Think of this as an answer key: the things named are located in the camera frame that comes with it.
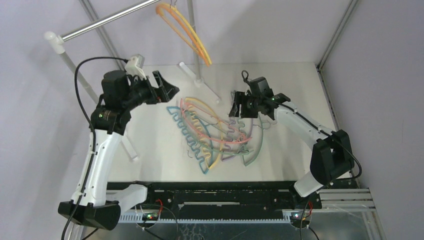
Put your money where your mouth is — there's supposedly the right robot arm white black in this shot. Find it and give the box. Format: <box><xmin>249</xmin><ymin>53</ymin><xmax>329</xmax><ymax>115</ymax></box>
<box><xmin>229</xmin><ymin>76</ymin><xmax>356</xmax><ymax>208</ymax></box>

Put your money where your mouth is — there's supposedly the yellow wavy hanger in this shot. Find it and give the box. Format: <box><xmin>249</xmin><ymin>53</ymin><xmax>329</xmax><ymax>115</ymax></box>
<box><xmin>183</xmin><ymin>96</ymin><xmax>223</xmax><ymax>170</ymax></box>

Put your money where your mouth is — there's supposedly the pink hanger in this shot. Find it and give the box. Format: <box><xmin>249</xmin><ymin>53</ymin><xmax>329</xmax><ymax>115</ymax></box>
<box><xmin>179</xmin><ymin>97</ymin><xmax>252</xmax><ymax>146</ymax></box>

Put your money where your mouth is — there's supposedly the right circuit board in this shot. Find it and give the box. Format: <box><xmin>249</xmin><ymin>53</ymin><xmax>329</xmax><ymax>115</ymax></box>
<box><xmin>290</xmin><ymin>213</ymin><xmax>307</xmax><ymax>222</ymax></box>

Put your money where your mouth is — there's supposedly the right black camera cable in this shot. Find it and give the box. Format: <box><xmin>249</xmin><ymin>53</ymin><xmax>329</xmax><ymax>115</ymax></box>
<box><xmin>241</xmin><ymin>70</ymin><xmax>363</xmax><ymax>181</ymax></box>

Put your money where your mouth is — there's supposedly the yellow smooth hanger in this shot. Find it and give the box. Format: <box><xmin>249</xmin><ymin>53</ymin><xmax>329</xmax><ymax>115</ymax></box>
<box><xmin>158</xmin><ymin>2</ymin><xmax>213</xmax><ymax>66</ymax></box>

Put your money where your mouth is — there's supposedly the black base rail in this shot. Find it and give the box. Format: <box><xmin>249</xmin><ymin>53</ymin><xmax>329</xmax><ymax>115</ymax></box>
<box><xmin>130</xmin><ymin>181</ymin><xmax>322</xmax><ymax>223</ymax></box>

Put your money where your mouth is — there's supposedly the chrome and white garment rack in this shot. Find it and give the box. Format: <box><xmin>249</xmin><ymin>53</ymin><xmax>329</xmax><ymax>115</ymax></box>
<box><xmin>44</xmin><ymin>0</ymin><xmax>222</xmax><ymax>162</ymax></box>

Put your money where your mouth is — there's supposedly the left black camera cable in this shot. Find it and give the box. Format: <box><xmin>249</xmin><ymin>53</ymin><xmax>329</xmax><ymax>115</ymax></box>
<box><xmin>60</xmin><ymin>56</ymin><xmax>129</xmax><ymax>240</ymax></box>

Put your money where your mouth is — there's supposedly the black camera cable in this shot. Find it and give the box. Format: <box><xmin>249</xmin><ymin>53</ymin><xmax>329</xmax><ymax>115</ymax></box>
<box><xmin>241</xmin><ymin>70</ymin><xmax>363</xmax><ymax>181</ymax></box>
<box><xmin>60</xmin><ymin>56</ymin><xmax>129</xmax><ymax>240</ymax></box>

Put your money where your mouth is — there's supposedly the left circuit board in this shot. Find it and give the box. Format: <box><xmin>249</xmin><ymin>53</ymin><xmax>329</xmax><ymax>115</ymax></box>
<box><xmin>141</xmin><ymin>212</ymin><xmax>159</xmax><ymax>222</ymax></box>

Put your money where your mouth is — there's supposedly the aluminium frame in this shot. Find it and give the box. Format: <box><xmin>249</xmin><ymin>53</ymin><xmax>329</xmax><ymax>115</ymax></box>
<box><xmin>59</xmin><ymin>0</ymin><xmax>386</xmax><ymax>240</ymax></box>

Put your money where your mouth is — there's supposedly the blue wavy hanger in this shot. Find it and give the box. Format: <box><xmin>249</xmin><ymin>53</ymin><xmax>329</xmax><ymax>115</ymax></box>
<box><xmin>166</xmin><ymin>106</ymin><xmax>214</xmax><ymax>175</ymax></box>

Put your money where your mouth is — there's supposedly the purple wavy hanger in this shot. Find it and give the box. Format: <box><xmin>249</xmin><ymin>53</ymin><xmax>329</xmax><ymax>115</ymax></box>
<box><xmin>221</xmin><ymin>118</ymin><xmax>251</xmax><ymax>162</ymax></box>

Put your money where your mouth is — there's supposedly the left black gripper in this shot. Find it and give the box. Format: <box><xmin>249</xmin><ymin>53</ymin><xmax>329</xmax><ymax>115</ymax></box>
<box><xmin>122</xmin><ymin>71</ymin><xmax>179</xmax><ymax>111</ymax></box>

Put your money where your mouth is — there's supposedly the teal wavy hanger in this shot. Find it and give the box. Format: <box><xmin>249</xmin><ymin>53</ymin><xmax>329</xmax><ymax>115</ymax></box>
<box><xmin>230</xmin><ymin>116</ymin><xmax>264</xmax><ymax>167</ymax></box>

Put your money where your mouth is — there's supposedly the circuit board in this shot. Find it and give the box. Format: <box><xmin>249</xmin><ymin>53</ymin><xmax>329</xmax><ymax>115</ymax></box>
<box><xmin>141</xmin><ymin>212</ymin><xmax>159</xmax><ymax>222</ymax></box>
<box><xmin>290</xmin><ymin>213</ymin><xmax>307</xmax><ymax>222</ymax></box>

